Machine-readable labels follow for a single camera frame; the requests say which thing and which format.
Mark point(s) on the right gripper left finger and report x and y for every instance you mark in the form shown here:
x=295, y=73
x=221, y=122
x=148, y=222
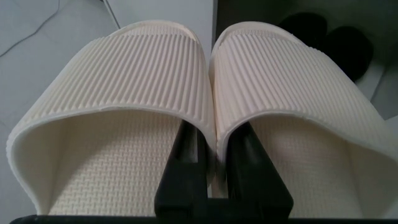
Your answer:
x=182, y=186

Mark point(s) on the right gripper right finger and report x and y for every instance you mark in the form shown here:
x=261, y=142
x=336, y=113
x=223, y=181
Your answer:
x=255, y=186

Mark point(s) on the cream ribbed slipper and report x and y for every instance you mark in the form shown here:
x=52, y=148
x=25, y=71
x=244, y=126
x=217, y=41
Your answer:
x=133, y=77
x=280, y=81

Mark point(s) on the black slipper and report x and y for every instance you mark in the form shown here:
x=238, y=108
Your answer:
x=349, y=51

